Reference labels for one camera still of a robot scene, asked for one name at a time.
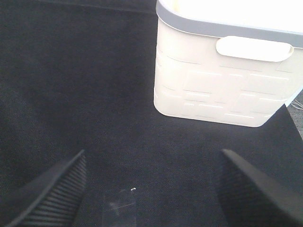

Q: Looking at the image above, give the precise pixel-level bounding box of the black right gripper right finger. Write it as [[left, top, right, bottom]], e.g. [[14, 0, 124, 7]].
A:
[[217, 149, 303, 227]]

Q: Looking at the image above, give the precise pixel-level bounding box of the clear tape strip centre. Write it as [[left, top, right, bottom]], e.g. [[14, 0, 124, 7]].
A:
[[102, 187, 137, 227]]

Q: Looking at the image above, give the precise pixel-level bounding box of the white plastic storage bin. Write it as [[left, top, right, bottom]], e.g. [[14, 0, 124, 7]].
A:
[[154, 0, 303, 127]]

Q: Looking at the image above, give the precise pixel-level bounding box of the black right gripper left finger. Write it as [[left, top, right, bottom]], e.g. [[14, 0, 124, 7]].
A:
[[0, 150, 87, 227]]

